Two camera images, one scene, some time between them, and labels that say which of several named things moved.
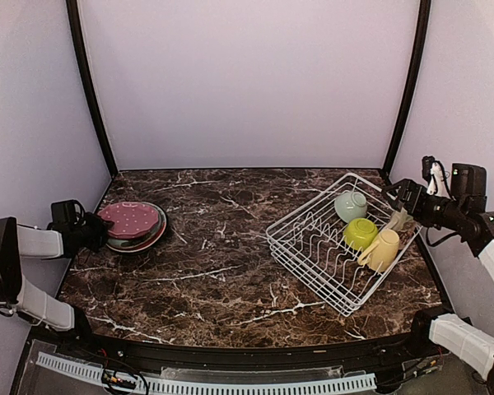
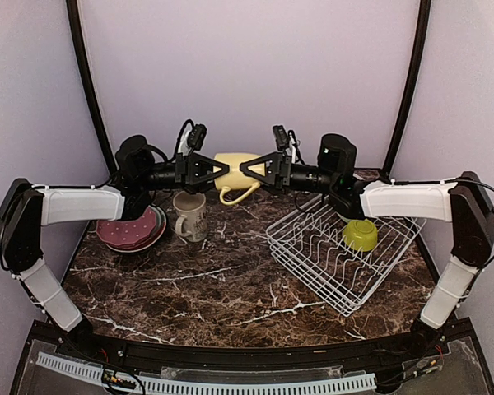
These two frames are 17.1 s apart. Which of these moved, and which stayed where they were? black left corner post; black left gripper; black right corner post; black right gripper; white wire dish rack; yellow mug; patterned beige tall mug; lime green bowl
Moved: patterned beige tall mug; yellow mug; black right gripper; black left gripper
Stayed: white wire dish rack; black left corner post; lime green bowl; black right corner post
